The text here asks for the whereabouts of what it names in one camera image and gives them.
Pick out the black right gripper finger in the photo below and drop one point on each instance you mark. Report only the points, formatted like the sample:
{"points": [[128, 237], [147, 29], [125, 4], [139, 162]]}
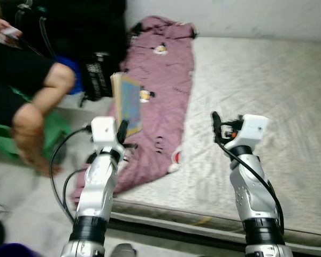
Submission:
{"points": [[216, 126]]}

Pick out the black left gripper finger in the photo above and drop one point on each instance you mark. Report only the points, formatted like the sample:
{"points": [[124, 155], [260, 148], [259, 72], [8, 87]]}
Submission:
{"points": [[123, 130]]}

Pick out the colourful picture book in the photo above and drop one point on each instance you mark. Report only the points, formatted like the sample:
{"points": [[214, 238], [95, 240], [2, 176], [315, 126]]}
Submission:
{"points": [[129, 101]]}

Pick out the white handheld controller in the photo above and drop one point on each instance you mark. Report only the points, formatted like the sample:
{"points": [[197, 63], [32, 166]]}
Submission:
{"points": [[12, 31]]}

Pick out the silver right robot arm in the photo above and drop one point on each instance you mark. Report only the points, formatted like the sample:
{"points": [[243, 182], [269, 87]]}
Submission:
{"points": [[251, 187]]}

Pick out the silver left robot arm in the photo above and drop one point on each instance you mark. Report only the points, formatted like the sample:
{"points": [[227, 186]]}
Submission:
{"points": [[96, 187]]}

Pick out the beige quilted mattress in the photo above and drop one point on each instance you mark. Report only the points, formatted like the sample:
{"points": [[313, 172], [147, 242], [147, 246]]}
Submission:
{"points": [[257, 80]]}

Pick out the pink cartoon print blanket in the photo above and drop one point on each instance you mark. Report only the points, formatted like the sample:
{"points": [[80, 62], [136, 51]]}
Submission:
{"points": [[160, 80]]}

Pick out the green plastic stool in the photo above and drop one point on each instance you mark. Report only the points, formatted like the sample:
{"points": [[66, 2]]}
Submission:
{"points": [[56, 131]]}

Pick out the blue bag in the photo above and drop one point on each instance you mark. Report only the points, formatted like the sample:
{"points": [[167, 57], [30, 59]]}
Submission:
{"points": [[72, 75]]}

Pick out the person's bare left leg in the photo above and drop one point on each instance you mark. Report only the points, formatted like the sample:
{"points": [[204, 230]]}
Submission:
{"points": [[56, 85]]}

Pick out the grey left robot leg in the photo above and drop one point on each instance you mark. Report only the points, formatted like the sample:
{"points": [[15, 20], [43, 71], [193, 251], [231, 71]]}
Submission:
{"points": [[124, 251]]}

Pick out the person in black clothes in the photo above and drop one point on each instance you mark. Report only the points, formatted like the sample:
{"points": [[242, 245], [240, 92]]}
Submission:
{"points": [[10, 72]]}

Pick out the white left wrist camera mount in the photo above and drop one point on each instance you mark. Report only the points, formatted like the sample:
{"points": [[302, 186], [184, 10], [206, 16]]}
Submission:
{"points": [[103, 130]]}

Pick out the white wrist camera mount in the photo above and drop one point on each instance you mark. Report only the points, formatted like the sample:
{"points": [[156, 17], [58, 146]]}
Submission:
{"points": [[251, 128], [103, 130]]}

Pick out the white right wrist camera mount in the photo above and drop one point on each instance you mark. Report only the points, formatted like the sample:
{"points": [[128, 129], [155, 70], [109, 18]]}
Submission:
{"points": [[251, 128]]}

